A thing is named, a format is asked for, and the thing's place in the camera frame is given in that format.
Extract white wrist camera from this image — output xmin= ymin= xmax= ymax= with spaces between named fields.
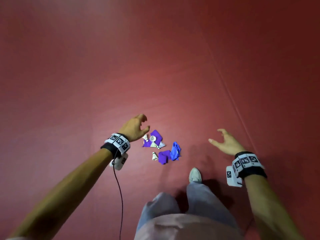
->
xmin=226 ymin=166 xmax=243 ymax=188
xmin=109 ymin=153 xmax=129 ymax=171

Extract black cable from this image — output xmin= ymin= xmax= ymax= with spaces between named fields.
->
xmin=112 ymin=157 xmax=124 ymax=240

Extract person's pale shirt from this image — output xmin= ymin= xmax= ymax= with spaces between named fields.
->
xmin=134 ymin=213 xmax=244 ymax=240

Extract blue cloth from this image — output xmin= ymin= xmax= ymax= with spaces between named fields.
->
xmin=170 ymin=141 xmax=181 ymax=161

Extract purple cloth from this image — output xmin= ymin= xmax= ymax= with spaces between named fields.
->
xmin=142 ymin=130 xmax=163 ymax=148
xmin=158 ymin=150 xmax=171 ymax=165

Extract black wristband with marker tiles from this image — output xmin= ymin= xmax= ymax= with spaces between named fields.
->
xmin=232 ymin=151 xmax=267 ymax=179
xmin=101 ymin=133 xmax=131 ymax=159

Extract person's right hand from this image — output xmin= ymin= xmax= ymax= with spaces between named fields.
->
xmin=208 ymin=129 xmax=247 ymax=157

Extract person's right shoe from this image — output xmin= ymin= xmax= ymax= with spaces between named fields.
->
xmin=189 ymin=168 xmax=202 ymax=184

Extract person's right forearm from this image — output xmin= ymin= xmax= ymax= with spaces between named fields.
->
xmin=244 ymin=175 xmax=304 ymax=240

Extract person's left forearm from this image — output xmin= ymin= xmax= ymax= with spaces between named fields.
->
xmin=10 ymin=148 xmax=113 ymax=240

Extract person's grey trousers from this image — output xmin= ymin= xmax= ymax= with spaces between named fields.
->
xmin=136 ymin=182 xmax=238 ymax=230

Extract person's left hand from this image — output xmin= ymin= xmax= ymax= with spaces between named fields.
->
xmin=118 ymin=114 xmax=150 ymax=143

